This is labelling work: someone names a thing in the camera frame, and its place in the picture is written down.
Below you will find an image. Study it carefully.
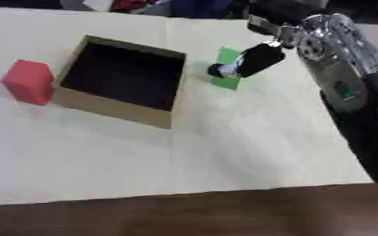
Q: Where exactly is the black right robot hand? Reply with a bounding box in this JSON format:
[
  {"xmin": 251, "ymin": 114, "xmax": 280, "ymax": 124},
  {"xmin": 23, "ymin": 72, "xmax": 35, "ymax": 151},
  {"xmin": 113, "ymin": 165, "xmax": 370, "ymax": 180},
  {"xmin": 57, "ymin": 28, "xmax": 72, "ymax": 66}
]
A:
[{"xmin": 207, "ymin": 0, "xmax": 331, "ymax": 79}]

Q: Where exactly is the green block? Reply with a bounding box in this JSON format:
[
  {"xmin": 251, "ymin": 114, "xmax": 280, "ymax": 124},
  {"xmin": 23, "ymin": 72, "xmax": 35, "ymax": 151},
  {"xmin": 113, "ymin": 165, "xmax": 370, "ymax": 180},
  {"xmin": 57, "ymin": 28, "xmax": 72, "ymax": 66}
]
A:
[{"xmin": 208, "ymin": 46, "xmax": 249, "ymax": 92}]

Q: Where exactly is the cardboard box with black inside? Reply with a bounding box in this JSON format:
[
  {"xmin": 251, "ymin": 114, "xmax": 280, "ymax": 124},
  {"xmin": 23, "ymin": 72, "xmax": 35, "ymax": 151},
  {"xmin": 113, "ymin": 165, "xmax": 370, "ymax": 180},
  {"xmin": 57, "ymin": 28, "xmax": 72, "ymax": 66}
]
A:
[{"xmin": 50, "ymin": 34, "xmax": 189, "ymax": 130}]

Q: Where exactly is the blue bag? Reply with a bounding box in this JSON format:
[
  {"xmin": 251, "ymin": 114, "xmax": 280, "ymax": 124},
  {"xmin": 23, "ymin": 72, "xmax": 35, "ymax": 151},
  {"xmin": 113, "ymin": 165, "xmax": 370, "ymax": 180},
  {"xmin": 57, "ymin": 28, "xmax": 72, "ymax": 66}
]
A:
[{"xmin": 168, "ymin": 0, "xmax": 233, "ymax": 19}]

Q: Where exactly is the red bag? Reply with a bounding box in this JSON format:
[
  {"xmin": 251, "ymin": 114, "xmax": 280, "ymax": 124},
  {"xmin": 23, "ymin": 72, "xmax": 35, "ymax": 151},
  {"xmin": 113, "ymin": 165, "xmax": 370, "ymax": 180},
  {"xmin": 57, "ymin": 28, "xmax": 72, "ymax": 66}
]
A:
[{"xmin": 110, "ymin": 0, "xmax": 159, "ymax": 13}]

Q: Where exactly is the red block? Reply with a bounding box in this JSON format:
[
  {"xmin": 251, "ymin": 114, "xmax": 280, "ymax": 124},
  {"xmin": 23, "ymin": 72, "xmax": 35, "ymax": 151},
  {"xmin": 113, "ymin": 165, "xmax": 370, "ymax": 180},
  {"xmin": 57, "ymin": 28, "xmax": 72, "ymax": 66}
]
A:
[{"xmin": 0, "ymin": 58, "xmax": 57, "ymax": 107}]

